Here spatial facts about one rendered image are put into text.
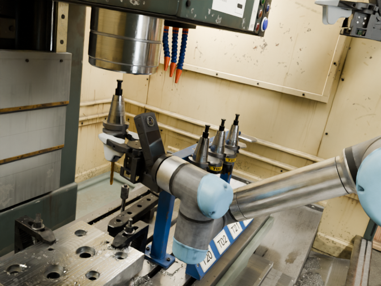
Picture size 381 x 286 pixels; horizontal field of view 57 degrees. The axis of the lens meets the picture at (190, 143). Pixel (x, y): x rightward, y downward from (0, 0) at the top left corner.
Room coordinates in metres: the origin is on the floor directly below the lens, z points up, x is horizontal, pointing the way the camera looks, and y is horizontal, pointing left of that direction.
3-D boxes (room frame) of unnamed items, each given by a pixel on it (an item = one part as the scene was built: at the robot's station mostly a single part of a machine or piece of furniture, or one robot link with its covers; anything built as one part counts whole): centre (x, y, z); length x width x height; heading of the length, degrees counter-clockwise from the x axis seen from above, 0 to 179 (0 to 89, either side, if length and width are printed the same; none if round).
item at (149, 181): (0.73, 0.08, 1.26); 0.12 x 0.08 x 0.09; 51
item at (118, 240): (0.84, 0.12, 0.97); 0.13 x 0.03 x 0.15; 153
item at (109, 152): (0.77, 0.19, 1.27); 0.09 x 0.03 x 0.06; 65
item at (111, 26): (0.81, 0.18, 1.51); 0.16 x 0.16 x 0.12
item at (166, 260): (0.89, 0.04, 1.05); 0.10 x 0.05 x 0.30; 63
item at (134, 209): (1.04, 0.15, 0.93); 0.26 x 0.05 x 0.06; 158
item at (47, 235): (0.79, 0.36, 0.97); 0.13 x 0.03 x 0.15; 63
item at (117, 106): (0.81, 0.19, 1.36); 0.04 x 0.04 x 0.07
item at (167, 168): (0.68, 0.02, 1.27); 0.08 x 0.05 x 0.08; 141
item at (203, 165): (0.92, -0.03, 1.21); 0.06 x 0.06 x 0.03
